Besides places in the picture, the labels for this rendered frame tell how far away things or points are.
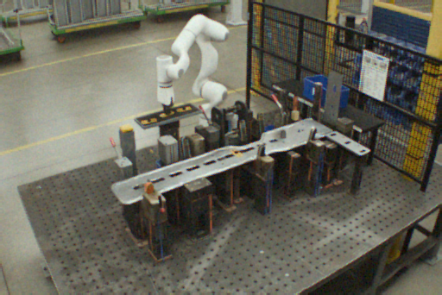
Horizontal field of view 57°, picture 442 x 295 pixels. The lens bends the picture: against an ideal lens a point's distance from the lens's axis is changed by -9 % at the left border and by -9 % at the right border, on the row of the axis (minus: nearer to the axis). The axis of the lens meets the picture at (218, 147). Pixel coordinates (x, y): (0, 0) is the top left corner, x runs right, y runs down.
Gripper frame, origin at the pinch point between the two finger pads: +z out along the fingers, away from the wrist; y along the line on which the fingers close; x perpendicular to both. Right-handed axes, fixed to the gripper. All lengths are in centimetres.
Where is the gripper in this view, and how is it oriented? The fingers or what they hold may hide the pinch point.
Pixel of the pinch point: (167, 110)
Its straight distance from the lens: 250.9
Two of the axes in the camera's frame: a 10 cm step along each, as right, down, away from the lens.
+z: 0.0, 8.7, 5.0
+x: 7.2, -3.5, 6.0
